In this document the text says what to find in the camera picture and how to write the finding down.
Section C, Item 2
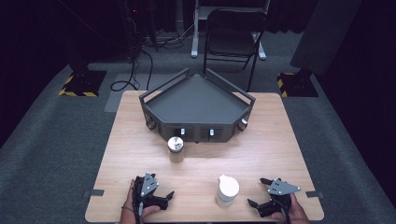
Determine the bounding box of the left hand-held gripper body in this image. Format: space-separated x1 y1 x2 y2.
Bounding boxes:
132 172 166 216

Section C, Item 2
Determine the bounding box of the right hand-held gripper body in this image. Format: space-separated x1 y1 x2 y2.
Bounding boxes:
263 178 303 218

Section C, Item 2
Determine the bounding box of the person's right hand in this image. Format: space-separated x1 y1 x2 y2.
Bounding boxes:
270 192 311 223

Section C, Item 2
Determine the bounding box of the person's left hand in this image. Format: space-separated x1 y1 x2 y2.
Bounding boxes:
119 179 162 224

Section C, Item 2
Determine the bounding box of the white plastic bottle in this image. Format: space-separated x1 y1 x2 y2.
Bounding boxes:
215 174 241 208

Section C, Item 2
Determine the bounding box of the grey tape strip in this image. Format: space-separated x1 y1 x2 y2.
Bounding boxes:
81 189 106 199
304 190 325 200

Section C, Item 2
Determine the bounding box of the glass jar with silver lid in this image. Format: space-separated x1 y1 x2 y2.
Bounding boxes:
166 135 185 164

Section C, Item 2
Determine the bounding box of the grey floor mat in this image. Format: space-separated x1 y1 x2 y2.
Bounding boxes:
104 72 176 113

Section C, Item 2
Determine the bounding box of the dark grey corner shelf rack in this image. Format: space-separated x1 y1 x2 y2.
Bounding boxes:
138 67 257 144

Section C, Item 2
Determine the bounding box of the black striped stand base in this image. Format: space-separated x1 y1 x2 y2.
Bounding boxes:
58 69 107 98
276 71 319 98

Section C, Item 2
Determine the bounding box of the black folding chair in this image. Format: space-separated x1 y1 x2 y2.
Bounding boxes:
203 7 270 93

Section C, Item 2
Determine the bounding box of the dark equipment stand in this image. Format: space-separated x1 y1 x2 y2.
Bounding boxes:
117 0 161 62

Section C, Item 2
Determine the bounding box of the grey upright panel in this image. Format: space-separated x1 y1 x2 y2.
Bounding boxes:
290 0 364 77

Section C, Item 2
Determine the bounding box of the right hand-held gripper cable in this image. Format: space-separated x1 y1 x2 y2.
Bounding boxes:
275 199 293 224

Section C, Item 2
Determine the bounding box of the black floor cable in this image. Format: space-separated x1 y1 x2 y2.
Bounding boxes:
109 49 154 93

